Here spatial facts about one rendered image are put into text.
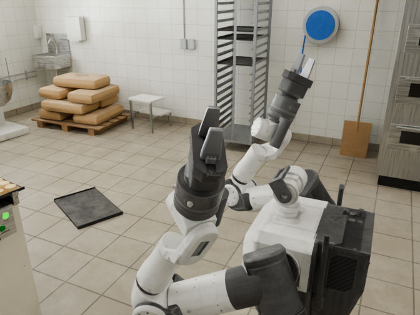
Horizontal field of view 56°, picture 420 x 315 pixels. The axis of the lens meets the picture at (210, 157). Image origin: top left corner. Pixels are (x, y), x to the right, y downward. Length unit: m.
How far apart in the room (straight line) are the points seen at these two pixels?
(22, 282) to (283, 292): 1.69
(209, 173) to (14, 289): 1.82
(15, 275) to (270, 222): 1.57
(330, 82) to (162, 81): 2.37
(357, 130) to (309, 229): 3.90
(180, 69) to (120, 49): 1.03
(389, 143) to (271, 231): 3.17
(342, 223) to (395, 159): 3.13
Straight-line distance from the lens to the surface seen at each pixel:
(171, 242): 0.84
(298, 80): 1.25
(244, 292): 0.87
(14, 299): 2.35
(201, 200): 0.68
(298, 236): 0.97
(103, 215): 3.52
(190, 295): 0.91
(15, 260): 2.24
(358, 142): 4.88
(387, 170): 4.19
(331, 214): 1.07
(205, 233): 0.74
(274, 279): 0.85
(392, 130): 4.03
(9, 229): 2.11
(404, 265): 3.17
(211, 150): 0.61
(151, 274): 0.87
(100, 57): 6.46
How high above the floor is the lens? 1.76
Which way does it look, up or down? 22 degrees down
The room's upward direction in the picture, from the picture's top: straight up
